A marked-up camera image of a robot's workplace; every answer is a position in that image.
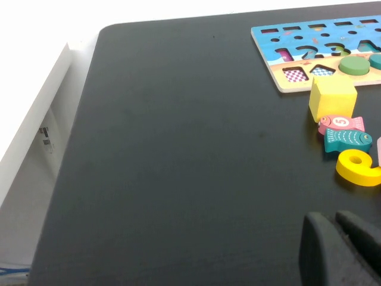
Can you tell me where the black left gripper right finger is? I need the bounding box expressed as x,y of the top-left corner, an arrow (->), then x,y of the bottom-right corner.
335,210 -> 381,278

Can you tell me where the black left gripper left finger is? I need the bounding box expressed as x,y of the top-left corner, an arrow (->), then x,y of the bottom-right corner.
299,212 -> 381,286

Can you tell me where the yellow number six piece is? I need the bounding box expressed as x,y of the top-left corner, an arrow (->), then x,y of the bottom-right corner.
335,148 -> 381,188

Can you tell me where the green circle puzzle piece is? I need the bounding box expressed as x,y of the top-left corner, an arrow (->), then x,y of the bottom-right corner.
339,55 -> 371,75

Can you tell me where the teal heart puzzle piece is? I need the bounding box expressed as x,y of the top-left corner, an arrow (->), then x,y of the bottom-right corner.
368,52 -> 381,71

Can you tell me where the blue wooden number puzzle board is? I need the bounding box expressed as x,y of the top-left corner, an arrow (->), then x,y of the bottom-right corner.
251,14 -> 381,94

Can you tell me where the teal striped wooden fish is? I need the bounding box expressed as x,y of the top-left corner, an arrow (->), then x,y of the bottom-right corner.
323,128 -> 373,154

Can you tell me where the pink fish with five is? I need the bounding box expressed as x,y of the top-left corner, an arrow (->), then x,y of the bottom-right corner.
317,114 -> 366,135

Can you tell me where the yellow cube block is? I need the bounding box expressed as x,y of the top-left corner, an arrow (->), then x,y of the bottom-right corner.
308,76 -> 358,123

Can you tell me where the grey sticker label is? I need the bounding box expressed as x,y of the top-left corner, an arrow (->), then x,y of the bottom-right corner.
39,126 -> 55,154

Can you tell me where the white shelf ledge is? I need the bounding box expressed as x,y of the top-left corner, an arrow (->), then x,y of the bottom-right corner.
0,42 -> 90,266

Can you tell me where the blue cable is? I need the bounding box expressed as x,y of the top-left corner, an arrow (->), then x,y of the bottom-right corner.
0,266 -> 30,276

